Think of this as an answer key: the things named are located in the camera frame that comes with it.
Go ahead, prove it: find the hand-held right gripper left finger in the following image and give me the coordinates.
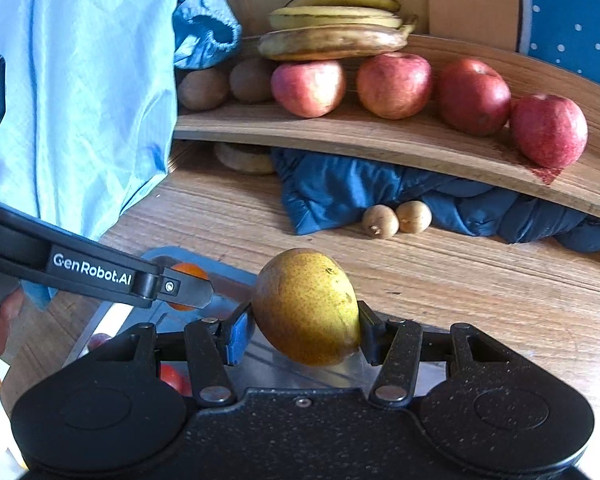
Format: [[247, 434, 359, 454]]
[[82, 304, 257, 407]]

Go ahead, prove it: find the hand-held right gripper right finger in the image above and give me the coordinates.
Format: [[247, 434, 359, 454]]
[[356, 301, 523, 408]]

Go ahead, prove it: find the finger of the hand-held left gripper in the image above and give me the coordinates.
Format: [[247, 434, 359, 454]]
[[147, 265, 215, 310]]

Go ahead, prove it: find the orange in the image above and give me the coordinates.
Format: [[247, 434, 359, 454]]
[[169, 262, 211, 311]]

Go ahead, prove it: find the metal tray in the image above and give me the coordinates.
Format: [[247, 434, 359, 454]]
[[62, 246, 376, 391]]

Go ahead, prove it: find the yellow pear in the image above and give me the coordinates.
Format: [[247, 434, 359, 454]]
[[251, 248, 362, 367]]

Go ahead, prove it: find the dark blue quilted cloth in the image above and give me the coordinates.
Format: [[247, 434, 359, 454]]
[[271, 147, 600, 256]]

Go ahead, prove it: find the light blue striped cloth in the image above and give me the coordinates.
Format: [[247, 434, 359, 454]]
[[0, 0, 181, 311]]

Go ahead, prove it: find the wooden shelf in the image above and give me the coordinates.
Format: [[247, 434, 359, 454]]
[[172, 35, 600, 226]]

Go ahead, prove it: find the brown kiwi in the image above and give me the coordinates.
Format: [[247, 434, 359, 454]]
[[178, 67, 230, 111], [229, 56, 276, 104]]

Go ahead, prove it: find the red apple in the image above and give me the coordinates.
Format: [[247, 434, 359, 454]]
[[356, 52, 433, 120], [271, 60, 347, 119], [437, 58, 512, 136], [510, 93, 589, 169]]

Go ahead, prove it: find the blue crinkled cuff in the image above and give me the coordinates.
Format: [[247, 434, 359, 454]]
[[172, 0, 242, 71]]

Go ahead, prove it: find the brown spotted banana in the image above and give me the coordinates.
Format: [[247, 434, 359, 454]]
[[257, 15, 420, 62]]

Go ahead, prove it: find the wooden back panel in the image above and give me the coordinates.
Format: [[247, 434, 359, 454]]
[[200, 0, 531, 51]]

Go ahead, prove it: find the blue dotted cloth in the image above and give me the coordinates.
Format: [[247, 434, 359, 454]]
[[520, 0, 600, 81]]

